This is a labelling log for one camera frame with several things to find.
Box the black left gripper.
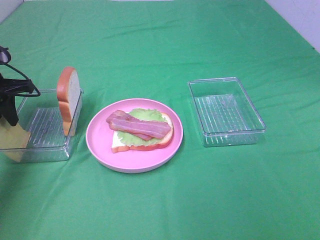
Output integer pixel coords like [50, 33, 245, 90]
[0, 46, 34, 127]

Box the yellow cheese slice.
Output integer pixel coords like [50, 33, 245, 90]
[0, 117, 31, 162]

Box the white bread slice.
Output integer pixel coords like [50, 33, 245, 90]
[111, 113, 174, 153]
[56, 66, 81, 136]

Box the dark red bacon strip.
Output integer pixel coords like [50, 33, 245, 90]
[106, 110, 152, 141]

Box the green lettuce leaf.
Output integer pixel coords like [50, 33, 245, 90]
[117, 108, 167, 146]

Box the pink bacon strip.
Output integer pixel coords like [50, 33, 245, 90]
[106, 116, 172, 139]

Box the clear left plastic container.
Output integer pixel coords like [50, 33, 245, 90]
[0, 89, 83, 163]

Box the clear plastic container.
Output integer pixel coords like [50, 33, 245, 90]
[0, 89, 83, 163]
[188, 77, 266, 147]

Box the pink round plate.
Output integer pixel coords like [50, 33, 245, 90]
[86, 98, 184, 173]

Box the clear right plastic container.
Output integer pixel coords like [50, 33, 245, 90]
[188, 77, 266, 147]

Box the green tablecloth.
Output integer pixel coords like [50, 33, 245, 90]
[0, 0, 320, 240]

